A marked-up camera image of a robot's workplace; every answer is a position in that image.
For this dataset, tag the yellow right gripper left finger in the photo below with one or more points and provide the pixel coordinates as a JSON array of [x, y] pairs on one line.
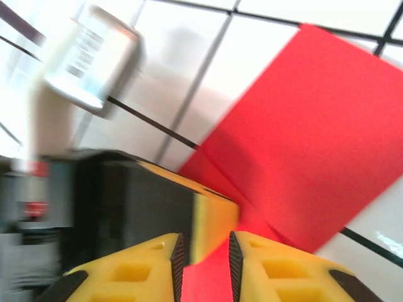
[[126, 270]]

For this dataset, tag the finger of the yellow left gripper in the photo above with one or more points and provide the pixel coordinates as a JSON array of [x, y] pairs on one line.
[[214, 220]]

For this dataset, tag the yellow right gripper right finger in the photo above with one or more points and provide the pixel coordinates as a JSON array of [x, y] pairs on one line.
[[283, 277]]

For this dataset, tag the red paper sheet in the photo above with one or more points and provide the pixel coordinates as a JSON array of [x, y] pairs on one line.
[[299, 141]]

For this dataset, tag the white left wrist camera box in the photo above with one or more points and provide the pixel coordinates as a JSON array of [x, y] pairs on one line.
[[91, 63]]

